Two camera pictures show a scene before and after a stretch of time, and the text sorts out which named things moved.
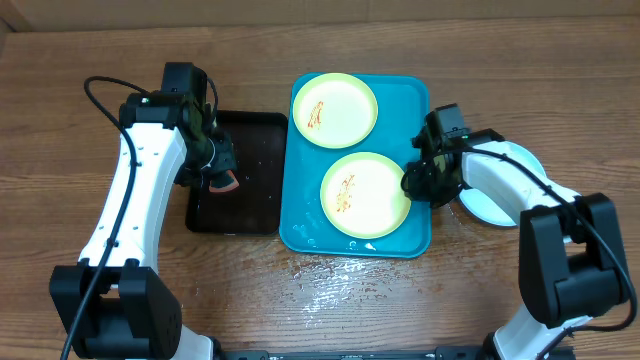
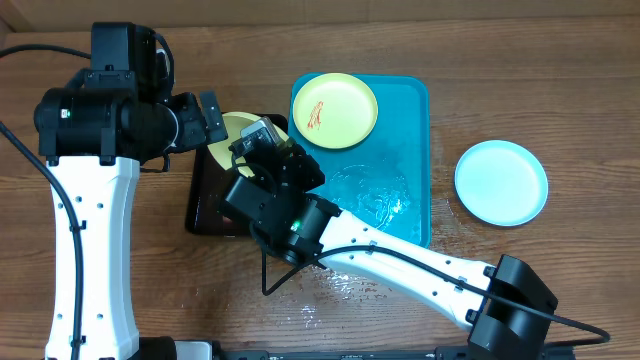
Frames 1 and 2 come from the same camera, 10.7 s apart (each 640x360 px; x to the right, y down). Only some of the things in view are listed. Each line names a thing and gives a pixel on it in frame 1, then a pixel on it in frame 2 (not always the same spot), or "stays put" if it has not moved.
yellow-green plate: [335, 110] stays put
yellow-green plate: [362, 196] to [227, 131]
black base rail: [441, 353] stays put
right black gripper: [419, 191] to [299, 156]
